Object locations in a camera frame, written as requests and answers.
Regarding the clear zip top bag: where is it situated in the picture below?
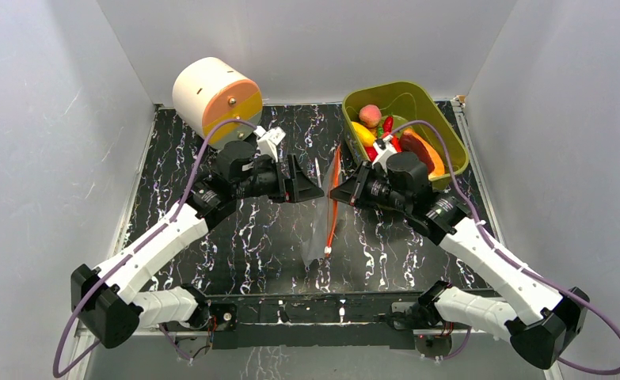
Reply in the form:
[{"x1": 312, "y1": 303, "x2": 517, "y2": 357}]
[{"x1": 301, "y1": 147, "x2": 341, "y2": 267}]

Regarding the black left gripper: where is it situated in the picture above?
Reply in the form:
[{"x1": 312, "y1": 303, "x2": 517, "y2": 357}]
[{"x1": 234, "y1": 156, "x2": 324, "y2": 205}]

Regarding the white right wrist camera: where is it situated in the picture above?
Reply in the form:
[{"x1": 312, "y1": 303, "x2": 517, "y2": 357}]
[{"x1": 371, "y1": 135, "x2": 398, "y2": 173}]

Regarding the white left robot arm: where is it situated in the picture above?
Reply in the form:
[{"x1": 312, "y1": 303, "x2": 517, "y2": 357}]
[{"x1": 70, "y1": 142, "x2": 324, "y2": 348}]

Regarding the round white drawer cabinet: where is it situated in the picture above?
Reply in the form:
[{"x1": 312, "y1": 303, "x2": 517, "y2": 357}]
[{"x1": 172, "y1": 57, "x2": 263, "y2": 138}]

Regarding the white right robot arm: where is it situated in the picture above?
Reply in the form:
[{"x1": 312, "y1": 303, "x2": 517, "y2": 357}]
[{"x1": 329, "y1": 152, "x2": 586, "y2": 370}]

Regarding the black and white pen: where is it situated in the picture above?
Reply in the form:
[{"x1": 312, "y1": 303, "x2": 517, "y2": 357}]
[{"x1": 314, "y1": 158, "x2": 322, "y2": 187}]

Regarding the pink peach toy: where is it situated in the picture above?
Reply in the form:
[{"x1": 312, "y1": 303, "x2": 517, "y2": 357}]
[{"x1": 359, "y1": 104, "x2": 382, "y2": 129}]

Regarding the red chili pepper toy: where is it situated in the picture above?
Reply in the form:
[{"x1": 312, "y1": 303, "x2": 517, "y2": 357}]
[{"x1": 381, "y1": 116, "x2": 394, "y2": 138}]

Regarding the yellow mango toy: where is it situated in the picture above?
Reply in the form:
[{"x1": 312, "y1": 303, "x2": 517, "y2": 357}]
[{"x1": 351, "y1": 121, "x2": 377, "y2": 148}]

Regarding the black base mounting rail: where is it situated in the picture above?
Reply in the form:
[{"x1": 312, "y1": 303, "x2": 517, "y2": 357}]
[{"x1": 154, "y1": 288, "x2": 510, "y2": 352}]

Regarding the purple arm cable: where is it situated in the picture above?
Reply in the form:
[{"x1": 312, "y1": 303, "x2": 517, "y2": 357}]
[
  {"x1": 388, "y1": 120, "x2": 620, "y2": 377},
  {"x1": 52, "y1": 118, "x2": 261, "y2": 380}
]

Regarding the red bell pepper toy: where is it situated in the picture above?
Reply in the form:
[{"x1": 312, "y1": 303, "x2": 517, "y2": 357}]
[{"x1": 364, "y1": 146, "x2": 378, "y2": 162}]

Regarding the olive green plastic bin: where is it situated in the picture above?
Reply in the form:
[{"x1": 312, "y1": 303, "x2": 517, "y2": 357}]
[{"x1": 342, "y1": 82, "x2": 470, "y2": 176}]

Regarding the orange brown papaya slice toy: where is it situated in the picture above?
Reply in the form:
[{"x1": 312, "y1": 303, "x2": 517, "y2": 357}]
[{"x1": 398, "y1": 128, "x2": 446, "y2": 179}]

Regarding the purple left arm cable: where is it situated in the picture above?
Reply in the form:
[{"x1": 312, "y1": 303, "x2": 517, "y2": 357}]
[{"x1": 52, "y1": 118, "x2": 261, "y2": 380}]

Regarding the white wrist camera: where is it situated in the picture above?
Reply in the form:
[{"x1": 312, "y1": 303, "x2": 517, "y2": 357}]
[
  {"x1": 253, "y1": 126, "x2": 286, "y2": 162},
  {"x1": 371, "y1": 135, "x2": 398, "y2": 173}
]

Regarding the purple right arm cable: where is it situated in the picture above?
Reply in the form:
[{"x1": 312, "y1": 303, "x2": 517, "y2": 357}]
[{"x1": 388, "y1": 120, "x2": 620, "y2": 377}]

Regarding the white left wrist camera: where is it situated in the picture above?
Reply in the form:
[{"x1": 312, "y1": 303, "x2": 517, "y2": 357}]
[{"x1": 253, "y1": 126, "x2": 286, "y2": 162}]

